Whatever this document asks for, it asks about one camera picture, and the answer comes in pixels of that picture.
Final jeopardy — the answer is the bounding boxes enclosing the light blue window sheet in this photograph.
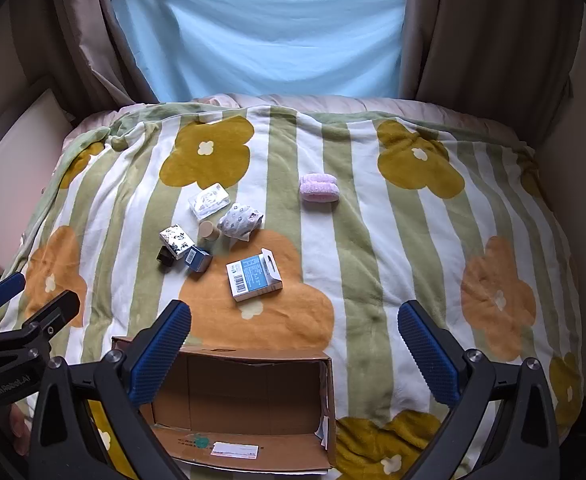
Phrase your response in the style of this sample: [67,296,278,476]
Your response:
[108,0,414,106]

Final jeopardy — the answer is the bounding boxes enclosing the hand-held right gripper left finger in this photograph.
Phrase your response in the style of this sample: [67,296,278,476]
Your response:
[27,300,193,480]

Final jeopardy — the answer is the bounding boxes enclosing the pink fuzzy socks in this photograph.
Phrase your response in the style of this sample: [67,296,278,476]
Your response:
[299,173,340,204]

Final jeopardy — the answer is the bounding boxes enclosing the clear plastic packet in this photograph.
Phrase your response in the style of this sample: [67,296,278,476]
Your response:
[188,183,230,221]

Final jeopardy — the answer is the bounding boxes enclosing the blue white hang-tab box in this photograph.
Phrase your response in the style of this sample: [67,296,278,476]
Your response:
[225,248,284,303]

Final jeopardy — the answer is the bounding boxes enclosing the brown curtain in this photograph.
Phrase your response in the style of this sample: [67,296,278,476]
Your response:
[8,0,159,126]
[398,0,586,106]

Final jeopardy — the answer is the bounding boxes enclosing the white patterned socks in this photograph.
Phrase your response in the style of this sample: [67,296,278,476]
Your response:
[217,201,265,243]

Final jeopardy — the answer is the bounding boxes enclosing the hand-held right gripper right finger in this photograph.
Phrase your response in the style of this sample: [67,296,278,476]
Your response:
[397,300,560,480]

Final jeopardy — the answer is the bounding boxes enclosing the beige cushion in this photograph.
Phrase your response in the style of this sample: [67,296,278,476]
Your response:
[0,87,76,261]

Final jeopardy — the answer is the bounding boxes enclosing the cardboard box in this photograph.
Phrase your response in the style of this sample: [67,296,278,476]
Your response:
[110,335,337,476]

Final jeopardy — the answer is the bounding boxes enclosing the black printed tissue pack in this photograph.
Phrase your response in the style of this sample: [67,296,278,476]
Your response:
[159,223,196,261]

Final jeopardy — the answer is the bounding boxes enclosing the small blue box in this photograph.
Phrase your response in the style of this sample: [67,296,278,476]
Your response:
[183,245,213,273]

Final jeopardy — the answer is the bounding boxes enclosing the person's left hand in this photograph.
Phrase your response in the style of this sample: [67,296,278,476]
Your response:
[7,402,37,456]

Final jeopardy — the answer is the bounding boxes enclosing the striped floral fleece blanket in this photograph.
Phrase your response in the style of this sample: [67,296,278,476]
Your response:
[0,102,586,480]

